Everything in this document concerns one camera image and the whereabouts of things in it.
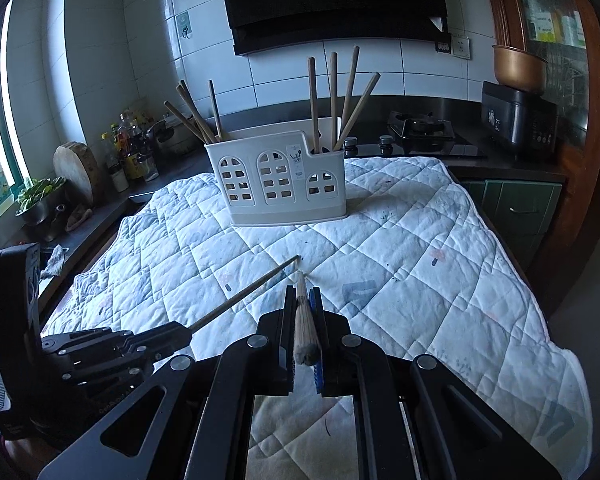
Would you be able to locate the wall power socket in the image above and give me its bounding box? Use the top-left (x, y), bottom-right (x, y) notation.
top-left (451, 36), bottom-right (471, 61)

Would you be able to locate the white quilted cloth mat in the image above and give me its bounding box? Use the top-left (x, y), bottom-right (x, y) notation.
top-left (44, 157), bottom-right (593, 479)

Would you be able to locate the black gas stove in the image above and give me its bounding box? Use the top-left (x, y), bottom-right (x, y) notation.
top-left (343, 112), bottom-right (486, 160)

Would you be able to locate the copper pot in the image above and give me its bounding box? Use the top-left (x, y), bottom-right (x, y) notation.
top-left (493, 44), bottom-right (547, 94)

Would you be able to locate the condiment bottles group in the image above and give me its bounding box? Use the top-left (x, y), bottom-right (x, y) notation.
top-left (100, 108), bottom-right (168, 193)

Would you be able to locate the round wooden cutting board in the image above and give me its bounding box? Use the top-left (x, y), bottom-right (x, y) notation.
top-left (53, 141), bottom-right (105, 206)

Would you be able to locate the white utensil holder caddy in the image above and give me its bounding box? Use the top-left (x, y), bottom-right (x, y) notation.
top-left (206, 117), bottom-right (347, 226)

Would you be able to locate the black range hood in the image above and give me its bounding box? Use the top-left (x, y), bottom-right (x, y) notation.
top-left (224, 0), bottom-right (451, 55)

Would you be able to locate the green wall hook sticker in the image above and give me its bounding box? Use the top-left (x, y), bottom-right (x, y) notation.
top-left (175, 12), bottom-right (192, 39)

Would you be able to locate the bowl of green vegetables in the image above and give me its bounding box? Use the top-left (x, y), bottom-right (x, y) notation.
top-left (16, 177), bottom-right (67, 226)

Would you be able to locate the wooden glass cabinet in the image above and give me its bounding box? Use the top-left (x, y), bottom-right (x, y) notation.
top-left (490, 0), bottom-right (600, 315)

